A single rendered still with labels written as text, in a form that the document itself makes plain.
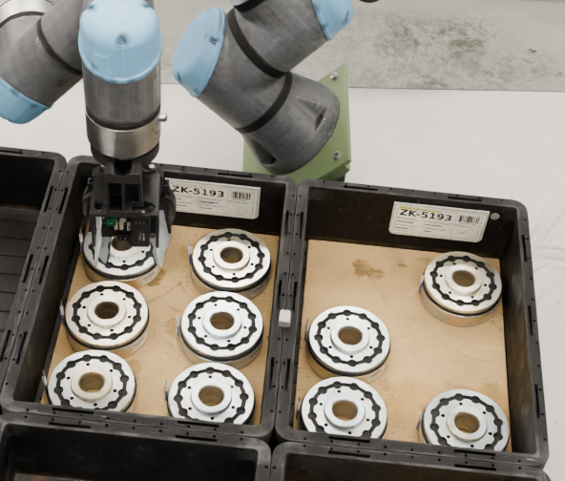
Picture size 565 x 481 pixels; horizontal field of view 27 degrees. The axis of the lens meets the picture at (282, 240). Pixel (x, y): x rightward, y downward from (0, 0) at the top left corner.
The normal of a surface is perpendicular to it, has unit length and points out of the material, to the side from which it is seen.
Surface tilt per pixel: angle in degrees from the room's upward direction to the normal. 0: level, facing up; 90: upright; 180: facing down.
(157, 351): 0
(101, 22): 1
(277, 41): 77
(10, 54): 47
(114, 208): 0
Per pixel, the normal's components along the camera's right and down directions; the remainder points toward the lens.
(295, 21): -0.01, 0.57
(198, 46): -0.76, -0.43
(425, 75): 0.07, -0.67
